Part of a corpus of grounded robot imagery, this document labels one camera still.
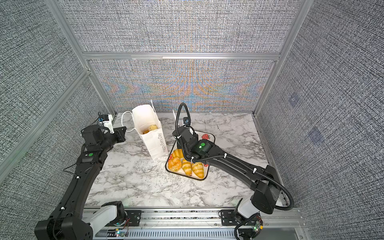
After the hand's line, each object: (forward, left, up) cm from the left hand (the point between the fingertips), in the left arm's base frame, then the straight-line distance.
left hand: (126, 127), depth 77 cm
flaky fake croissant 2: (-15, -38, -22) cm, 46 cm away
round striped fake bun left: (-4, -25, -22) cm, 34 cm away
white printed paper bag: (+14, -6, -17) cm, 23 cm away
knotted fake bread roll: (-11, -24, -22) cm, 34 cm away
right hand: (-4, -29, -2) cm, 30 cm away
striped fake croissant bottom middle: (-12, -31, -23) cm, 40 cm away
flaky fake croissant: (+13, -8, -17) cm, 23 cm away
